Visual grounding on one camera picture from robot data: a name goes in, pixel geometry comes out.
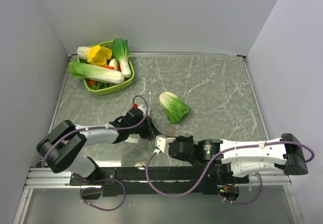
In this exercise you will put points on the long green white cabbage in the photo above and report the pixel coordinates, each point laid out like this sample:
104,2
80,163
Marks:
86,71

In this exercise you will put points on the green white bok choy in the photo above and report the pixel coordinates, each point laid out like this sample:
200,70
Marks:
121,53

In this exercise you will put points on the red chili pepper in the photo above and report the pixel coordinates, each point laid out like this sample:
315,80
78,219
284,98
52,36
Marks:
107,67

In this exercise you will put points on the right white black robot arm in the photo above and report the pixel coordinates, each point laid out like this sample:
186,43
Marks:
238,159

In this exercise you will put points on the beige battery cover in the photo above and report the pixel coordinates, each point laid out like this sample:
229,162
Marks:
170,131

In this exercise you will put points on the white radish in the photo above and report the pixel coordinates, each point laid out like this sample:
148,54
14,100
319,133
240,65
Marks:
113,64

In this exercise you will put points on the yellow leafed cabbage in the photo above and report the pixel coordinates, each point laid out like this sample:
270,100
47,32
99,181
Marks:
97,55

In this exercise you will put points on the green plastic basket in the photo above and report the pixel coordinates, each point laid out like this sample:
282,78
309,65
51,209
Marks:
104,88

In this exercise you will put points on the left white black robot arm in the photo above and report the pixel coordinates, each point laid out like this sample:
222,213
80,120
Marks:
61,148

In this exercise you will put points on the green napa cabbage half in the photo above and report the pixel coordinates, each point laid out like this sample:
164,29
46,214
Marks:
175,108

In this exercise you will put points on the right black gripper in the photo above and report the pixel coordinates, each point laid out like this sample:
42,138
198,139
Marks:
189,138

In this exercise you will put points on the aluminium frame rail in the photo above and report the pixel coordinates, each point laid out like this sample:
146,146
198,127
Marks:
41,178

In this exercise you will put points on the white battery cover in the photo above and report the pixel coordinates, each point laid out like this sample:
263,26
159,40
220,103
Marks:
132,140

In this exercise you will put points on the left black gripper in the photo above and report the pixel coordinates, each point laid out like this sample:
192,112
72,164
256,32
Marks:
151,130

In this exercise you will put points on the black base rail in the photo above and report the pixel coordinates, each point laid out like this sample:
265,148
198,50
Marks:
168,179

